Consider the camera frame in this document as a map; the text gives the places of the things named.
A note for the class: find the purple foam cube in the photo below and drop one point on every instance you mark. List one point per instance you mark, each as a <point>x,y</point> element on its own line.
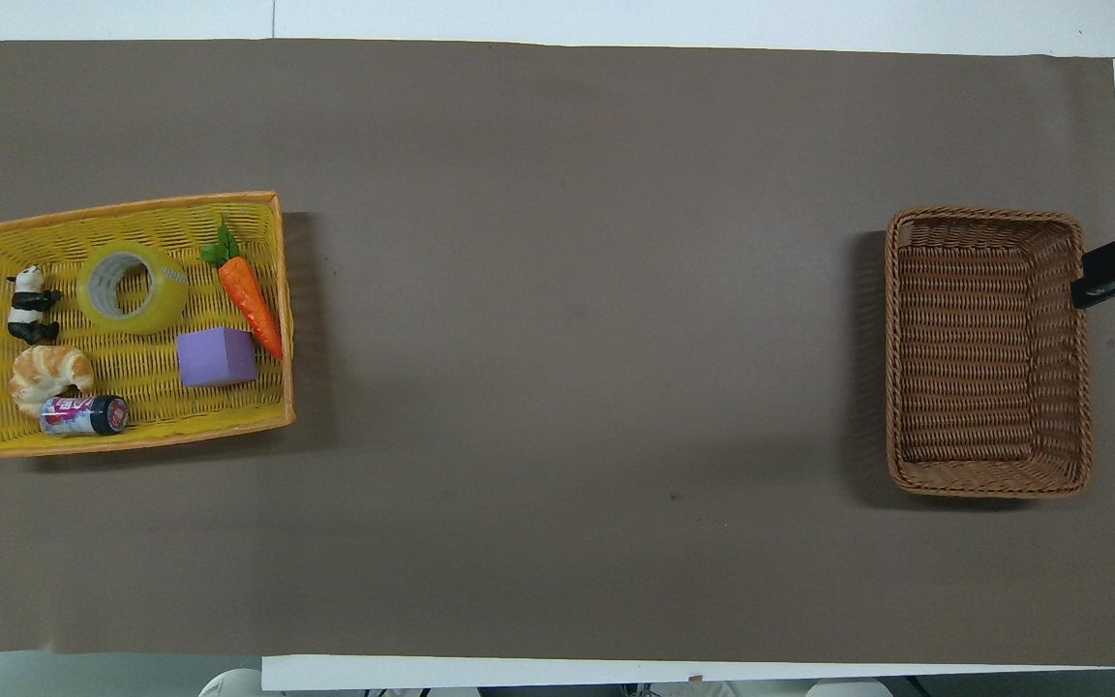
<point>217,357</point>

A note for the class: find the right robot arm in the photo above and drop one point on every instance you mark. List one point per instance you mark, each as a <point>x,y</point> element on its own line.
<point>848,689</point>

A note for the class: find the toy croissant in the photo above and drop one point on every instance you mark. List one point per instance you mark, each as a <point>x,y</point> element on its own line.
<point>46,374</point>

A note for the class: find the small drink can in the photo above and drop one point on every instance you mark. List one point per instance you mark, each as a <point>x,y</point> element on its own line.
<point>83,415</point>

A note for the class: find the toy panda figure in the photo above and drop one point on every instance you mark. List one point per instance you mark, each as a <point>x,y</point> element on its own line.
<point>30,307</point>

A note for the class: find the toy carrot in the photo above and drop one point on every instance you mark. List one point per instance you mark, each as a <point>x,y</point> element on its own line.
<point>250,295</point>

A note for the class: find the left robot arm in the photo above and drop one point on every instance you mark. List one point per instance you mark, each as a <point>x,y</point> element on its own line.
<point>233,685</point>

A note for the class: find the brown wicker basket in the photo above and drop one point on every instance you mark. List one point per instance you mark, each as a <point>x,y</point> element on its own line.
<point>988,358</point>

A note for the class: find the yellow tape roll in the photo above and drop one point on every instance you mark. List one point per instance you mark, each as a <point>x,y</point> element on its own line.
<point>163,302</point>

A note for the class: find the yellow wicker basket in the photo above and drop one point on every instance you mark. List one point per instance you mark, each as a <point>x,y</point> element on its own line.
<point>132,414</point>

